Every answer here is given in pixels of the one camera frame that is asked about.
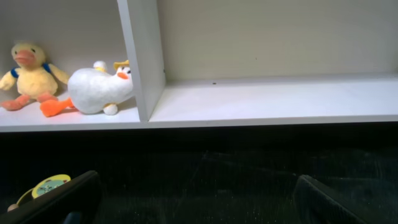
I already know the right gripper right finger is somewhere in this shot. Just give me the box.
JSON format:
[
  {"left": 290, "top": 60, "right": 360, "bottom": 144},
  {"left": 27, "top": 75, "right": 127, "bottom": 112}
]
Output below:
[{"left": 292, "top": 174, "right": 374, "bottom": 224}]

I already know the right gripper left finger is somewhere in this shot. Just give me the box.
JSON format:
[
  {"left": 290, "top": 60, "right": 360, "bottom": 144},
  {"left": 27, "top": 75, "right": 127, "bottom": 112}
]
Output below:
[{"left": 0, "top": 170, "right": 104, "bottom": 224}]

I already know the yellow and green rattle toy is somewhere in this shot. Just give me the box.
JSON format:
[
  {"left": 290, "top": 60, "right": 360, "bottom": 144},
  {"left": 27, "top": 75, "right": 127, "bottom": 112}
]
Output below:
[{"left": 6, "top": 174, "right": 72, "bottom": 213}]

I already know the white plush duck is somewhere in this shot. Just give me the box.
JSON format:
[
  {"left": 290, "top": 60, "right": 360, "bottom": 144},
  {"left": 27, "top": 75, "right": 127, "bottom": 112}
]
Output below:
[{"left": 39, "top": 59, "right": 135, "bottom": 118}]

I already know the yellow plush duck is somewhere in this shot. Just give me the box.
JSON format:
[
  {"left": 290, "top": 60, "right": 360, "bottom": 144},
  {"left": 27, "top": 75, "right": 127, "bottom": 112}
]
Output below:
[{"left": 0, "top": 42, "right": 71, "bottom": 112}]

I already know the white shelf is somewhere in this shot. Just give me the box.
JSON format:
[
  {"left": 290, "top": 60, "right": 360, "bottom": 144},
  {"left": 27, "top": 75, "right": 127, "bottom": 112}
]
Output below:
[{"left": 0, "top": 0, "right": 398, "bottom": 133}]

